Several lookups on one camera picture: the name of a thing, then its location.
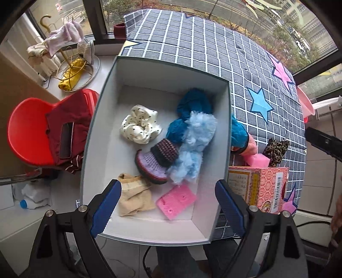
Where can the white polka dot scrunchie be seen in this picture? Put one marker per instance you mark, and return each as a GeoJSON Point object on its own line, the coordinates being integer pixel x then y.
{"type": "Point", "coordinates": [139, 125]}

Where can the teal crinkled cloth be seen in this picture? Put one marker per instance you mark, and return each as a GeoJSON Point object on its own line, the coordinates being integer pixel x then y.
{"type": "Point", "coordinates": [195, 103]}

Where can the light blue fluffy scrunchie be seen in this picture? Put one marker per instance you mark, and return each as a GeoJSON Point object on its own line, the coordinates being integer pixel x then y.
{"type": "Point", "coordinates": [191, 155]}

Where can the dark red garment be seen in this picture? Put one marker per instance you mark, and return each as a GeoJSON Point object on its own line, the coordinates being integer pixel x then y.
{"type": "Point", "coordinates": [69, 112]}

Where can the yellow cloth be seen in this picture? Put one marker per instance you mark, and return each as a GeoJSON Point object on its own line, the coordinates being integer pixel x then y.
{"type": "Point", "coordinates": [70, 74]}

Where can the pink towel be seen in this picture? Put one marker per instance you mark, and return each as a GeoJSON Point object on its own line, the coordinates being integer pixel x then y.
{"type": "Point", "coordinates": [66, 33]}

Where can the purple knitted sock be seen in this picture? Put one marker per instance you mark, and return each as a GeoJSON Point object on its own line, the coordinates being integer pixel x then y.
{"type": "Point", "coordinates": [155, 165]}

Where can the white plastic frame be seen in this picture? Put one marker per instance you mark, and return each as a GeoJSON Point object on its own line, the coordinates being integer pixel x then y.
{"type": "Point", "coordinates": [327, 103]}

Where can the white cloth on rack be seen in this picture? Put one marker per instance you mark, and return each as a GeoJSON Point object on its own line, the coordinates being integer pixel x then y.
{"type": "Point", "coordinates": [45, 61]}

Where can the grey checked star tablecloth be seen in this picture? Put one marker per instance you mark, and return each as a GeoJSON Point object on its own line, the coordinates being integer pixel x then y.
{"type": "Point", "coordinates": [213, 53]}

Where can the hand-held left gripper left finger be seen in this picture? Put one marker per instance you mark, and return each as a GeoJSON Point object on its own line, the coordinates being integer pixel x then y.
{"type": "Point", "coordinates": [107, 208]}

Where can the white plastic bottle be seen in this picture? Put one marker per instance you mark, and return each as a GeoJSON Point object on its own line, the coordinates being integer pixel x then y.
{"type": "Point", "coordinates": [32, 199]}

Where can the beige sock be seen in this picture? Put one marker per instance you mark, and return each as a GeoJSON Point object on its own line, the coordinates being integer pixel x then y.
{"type": "Point", "coordinates": [133, 197]}

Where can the red patterned medicine box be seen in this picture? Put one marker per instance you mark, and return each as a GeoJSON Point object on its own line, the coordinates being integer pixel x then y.
{"type": "Point", "coordinates": [264, 187]}

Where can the red plastic chair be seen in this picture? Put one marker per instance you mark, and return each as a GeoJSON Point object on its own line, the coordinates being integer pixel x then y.
{"type": "Point", "coordinates": [26, 128]}

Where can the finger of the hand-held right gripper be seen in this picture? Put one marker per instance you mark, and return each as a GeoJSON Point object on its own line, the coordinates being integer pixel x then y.
{"type": "Point", "coordinates": [323, 141]}

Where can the pink sponge with holes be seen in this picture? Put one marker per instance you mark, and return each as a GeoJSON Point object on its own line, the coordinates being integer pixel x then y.
{"type": "Point", "coordinates": [175, 203]}

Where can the pink plastic basin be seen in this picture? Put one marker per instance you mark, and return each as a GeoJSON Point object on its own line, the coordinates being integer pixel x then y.
{"type": "Point", "coordinates": [304, 103]}

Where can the dark red knitted item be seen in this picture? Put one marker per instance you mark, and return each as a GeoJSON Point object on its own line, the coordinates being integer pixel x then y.
{"type": "Point", "coordinates": [119, 30]}

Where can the pink sponge block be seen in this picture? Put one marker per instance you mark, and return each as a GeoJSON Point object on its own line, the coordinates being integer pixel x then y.
{"type": "Point", "coordinates": [257, 160]}

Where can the grey cardboard box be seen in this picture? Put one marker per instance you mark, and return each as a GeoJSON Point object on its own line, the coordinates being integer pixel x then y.
{"type": "Point", "coordinates": [107, 133]}

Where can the grey slipper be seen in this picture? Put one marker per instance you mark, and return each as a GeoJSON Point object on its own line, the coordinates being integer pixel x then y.
{"type": "Point", "coordinates": [86, 50]}

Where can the leopard print scrunchie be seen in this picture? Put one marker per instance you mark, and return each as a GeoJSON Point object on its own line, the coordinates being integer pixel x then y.
{"type": "Point", "coordinates": [276, 149]}

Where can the pink fuzzy sock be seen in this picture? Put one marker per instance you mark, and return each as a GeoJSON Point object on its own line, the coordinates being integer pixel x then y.
{"type": "Point", "coordinates": [252, 145]}

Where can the gold metal clothes rack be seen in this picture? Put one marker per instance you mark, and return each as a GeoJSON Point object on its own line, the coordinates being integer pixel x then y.
{"type": "Point", "coordinates": [65, 57]}

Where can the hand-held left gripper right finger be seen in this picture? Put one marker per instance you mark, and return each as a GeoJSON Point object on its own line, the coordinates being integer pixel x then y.
{"type": "Point", "coordinates": [231, 208]}

